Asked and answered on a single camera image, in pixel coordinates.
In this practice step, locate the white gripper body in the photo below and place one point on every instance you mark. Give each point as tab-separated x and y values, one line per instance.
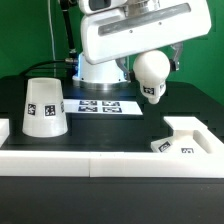
142	25

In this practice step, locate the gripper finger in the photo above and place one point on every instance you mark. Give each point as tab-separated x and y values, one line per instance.
121	64
177	51

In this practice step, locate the white marker sheet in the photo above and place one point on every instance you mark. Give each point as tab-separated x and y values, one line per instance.
102	107

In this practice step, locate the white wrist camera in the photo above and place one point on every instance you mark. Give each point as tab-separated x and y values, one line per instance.
94	6

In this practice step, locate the white U-shaped fence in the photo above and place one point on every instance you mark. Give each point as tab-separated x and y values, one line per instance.
112	164

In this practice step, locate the white lamp base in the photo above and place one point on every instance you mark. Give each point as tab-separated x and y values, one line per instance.
186	137

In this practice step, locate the white lamp bulb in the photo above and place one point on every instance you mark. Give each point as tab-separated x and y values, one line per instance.
151	70

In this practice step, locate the white lamp shade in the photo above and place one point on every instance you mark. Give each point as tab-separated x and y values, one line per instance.
44	112

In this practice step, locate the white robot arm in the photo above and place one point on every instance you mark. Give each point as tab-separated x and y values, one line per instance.
105	76

